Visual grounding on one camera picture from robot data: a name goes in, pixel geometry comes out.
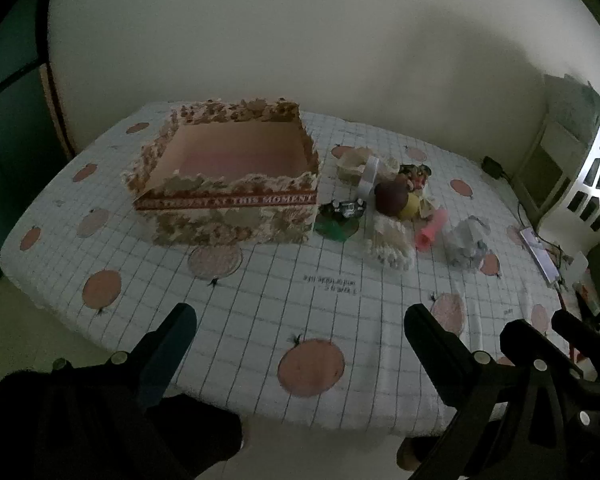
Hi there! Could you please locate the white lattice chair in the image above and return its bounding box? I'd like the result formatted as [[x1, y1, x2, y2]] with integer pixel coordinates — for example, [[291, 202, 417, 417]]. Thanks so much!
[[537, 100, 600, 256]]

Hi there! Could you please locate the white smartphone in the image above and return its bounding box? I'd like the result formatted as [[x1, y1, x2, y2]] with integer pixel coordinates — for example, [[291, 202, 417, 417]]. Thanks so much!
[[519, 226, 561, 283]]

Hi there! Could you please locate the crumpled grey plastic bag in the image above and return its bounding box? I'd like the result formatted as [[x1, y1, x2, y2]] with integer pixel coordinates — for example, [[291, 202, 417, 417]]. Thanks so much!
[[445, 215, 492, 273]]

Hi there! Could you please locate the white ribbon strip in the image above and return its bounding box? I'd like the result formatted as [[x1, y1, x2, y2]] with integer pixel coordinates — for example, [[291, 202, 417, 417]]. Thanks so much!
[[357, 156, 381, 196]]

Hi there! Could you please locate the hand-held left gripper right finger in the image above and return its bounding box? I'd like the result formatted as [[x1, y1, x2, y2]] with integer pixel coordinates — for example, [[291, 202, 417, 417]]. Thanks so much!
[[403, 304, 511, 411]]

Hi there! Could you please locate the yellow round toy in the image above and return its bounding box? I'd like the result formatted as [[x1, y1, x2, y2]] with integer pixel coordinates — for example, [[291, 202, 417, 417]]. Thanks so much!
[[397, 192, 423, 221]]

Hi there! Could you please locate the desktop with checked fruit-print cloth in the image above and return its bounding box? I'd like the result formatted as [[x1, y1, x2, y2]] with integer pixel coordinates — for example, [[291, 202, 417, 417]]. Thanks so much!
[[0, 101, 600, 433]]

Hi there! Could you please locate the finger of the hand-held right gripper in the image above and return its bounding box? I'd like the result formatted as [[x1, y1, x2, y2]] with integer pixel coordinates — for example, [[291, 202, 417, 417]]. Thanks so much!
[[500, 319, 587, 388], [552, 310, 600, 383]]

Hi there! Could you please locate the floral cardboard box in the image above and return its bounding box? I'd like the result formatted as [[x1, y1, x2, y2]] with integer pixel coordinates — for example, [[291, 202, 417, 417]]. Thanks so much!
[[122, 97, 321, 247]]

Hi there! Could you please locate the pack of cotton swabs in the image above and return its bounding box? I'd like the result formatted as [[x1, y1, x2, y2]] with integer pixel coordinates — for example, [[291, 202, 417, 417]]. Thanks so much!
[[366, 215, 415, 272]]

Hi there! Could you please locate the small colourful figurine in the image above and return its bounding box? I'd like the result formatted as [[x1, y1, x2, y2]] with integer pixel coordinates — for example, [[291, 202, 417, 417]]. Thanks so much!
[[397, 162, 433, 193]]

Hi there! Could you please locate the cream plastic container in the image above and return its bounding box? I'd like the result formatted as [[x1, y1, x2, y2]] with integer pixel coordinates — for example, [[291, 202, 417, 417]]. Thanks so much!
[[336, 146, 401, 183]]

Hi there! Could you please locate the brown vase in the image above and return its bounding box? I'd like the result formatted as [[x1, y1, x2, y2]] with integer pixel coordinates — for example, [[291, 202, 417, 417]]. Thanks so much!
[[374, 180, 411, 217]]

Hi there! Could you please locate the green cabinet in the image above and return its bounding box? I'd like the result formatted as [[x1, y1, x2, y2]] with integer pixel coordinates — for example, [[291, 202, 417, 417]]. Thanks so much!
[[0, 0, 76, 281]]

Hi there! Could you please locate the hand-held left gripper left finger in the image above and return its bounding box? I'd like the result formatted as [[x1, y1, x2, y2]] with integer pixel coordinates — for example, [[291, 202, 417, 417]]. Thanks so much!
[[52, 302, 197, 408]]

